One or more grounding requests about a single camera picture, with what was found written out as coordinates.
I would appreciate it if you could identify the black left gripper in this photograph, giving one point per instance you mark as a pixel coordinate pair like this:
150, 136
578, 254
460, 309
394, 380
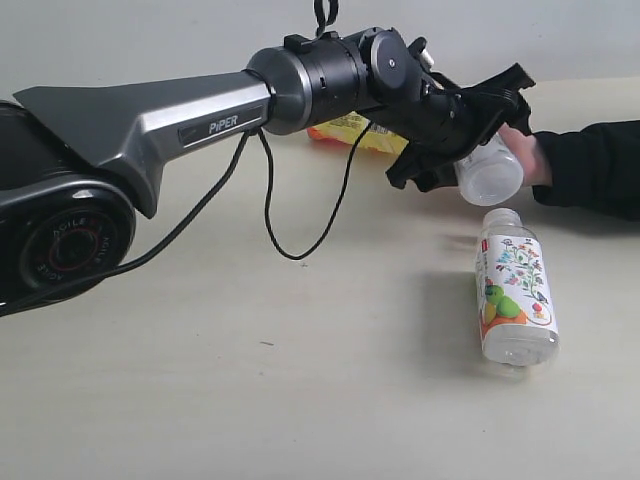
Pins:
411, 105

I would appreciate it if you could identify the green label bottle white cap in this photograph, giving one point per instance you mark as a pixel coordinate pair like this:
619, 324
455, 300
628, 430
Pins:
490, 174

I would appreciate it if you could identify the yellow label bottle red cap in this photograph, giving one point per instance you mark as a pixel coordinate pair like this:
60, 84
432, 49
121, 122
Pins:
346, 130

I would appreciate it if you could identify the floral label clear bottle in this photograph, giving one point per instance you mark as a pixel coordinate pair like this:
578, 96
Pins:
516, 317

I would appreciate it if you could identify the black sleeved forearm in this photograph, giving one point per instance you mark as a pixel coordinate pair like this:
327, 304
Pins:
595, 168

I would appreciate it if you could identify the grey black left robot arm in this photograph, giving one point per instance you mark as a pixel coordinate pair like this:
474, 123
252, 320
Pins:
79, 164

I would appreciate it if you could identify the open human hand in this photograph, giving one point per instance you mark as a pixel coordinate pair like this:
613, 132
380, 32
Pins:
536, 168

